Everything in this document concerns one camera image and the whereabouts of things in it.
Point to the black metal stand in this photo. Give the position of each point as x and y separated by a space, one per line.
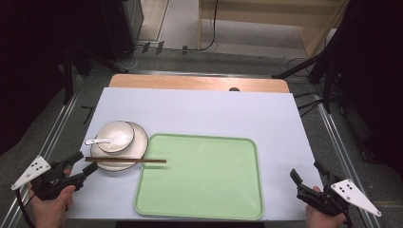
328 82
68 76

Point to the light wooden shelf unit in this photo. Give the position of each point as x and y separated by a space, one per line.
310 31

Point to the black cabinet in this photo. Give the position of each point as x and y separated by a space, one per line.
122 28

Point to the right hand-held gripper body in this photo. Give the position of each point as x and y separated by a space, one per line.
329 199

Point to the white ceramic bowl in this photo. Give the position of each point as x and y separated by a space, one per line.
115 133

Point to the brown wooden chopstick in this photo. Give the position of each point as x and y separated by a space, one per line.
126 159

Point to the white dark-rimmed plate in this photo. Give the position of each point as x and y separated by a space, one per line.
138 147

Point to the person's left hand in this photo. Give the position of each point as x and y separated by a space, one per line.
50 212

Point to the metal floor rail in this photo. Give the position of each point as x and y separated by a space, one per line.
196 73
53 133
340 148

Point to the person's right hand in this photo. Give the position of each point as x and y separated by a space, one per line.
321 220

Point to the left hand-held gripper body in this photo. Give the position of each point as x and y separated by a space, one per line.
47 185

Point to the black curtain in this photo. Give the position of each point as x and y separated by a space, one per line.
374 79
31 63

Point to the green plastic tray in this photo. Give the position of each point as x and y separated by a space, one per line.
202 180

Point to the white ceramic spoon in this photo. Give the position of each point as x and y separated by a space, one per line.
95 141

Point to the white table sheet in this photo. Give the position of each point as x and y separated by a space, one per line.
206 110

